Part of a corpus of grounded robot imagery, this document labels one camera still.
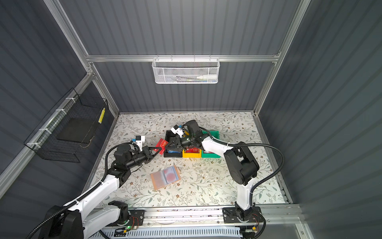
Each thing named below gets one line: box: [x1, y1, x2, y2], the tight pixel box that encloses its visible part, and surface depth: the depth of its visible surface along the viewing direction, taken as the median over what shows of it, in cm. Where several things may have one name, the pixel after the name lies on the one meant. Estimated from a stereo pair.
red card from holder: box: [153, 137, 169, 155], surface depth 82 cm
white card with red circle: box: [162, 165, 180, 185], surface depth 89 cm
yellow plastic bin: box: [182, 149, 202, 158], surface depth 94 cm
